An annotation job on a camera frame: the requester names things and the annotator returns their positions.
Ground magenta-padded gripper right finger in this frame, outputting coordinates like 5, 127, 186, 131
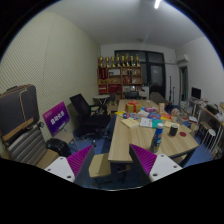
128, 143, 184, 186

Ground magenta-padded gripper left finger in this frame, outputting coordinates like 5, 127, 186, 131
44, 144, 96, 187

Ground blue drink bottle white cap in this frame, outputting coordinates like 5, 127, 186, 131
149, 122, 165, 154

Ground square wooden stool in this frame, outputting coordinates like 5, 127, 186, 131
88, 153, 112, 179

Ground black plastic bag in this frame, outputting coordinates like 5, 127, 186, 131
45, 137, 72, 158

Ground white booklet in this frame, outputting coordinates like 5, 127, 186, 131
139, 117, 154, 128

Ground beige notebook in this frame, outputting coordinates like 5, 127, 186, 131
120, 117, 140, 129

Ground beige paper envelope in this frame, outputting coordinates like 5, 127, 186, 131
163, 120, 180, 130

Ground orange booklet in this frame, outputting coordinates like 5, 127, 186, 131
160, 113, 173, 121

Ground purple sign board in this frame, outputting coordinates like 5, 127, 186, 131
42, 101, 71, 137

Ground black office chair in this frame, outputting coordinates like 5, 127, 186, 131
69, 93, 111, 138

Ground pink package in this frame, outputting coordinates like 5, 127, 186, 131
143, 106, 158, 114

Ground yellow gift box red ribbon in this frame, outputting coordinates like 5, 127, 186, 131
125, 100, 142, 114

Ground silver ribbed suitcase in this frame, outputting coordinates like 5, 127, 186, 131
3, 124, 48, 166

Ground potted pink flowers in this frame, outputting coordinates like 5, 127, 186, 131
171, 107, 181, 118

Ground small round white table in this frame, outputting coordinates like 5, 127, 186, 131
93, 94, 110, 106

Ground white round stool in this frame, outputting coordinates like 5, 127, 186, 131
203, 128, 218, 151

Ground long wooden side desk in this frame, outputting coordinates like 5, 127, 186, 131
188, 98, 224, 134

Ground dark grey suitcase tan trim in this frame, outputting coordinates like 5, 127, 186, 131
0, 84, 40, 144

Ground black computer monitor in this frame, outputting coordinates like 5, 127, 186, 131
190, 87, 202, 100

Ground wooden shelf unit with trophies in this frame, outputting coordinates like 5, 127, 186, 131
97, 53, 143, 95

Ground dark glass double door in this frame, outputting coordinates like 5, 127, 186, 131
114, 50, 167, 98

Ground white wall air conditioner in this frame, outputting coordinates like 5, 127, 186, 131
176, 53, 190, 64

